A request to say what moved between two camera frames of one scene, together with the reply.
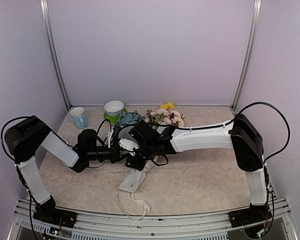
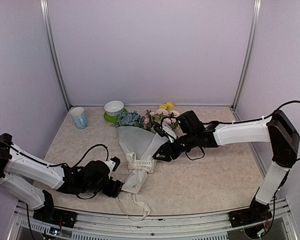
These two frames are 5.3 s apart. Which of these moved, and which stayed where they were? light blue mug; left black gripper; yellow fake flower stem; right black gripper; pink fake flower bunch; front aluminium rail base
Moved: left black gripper; right black gripper
Stayed: yellow fake flower stem; light blue mug; front aluminium rail base; pink fake flower bunch
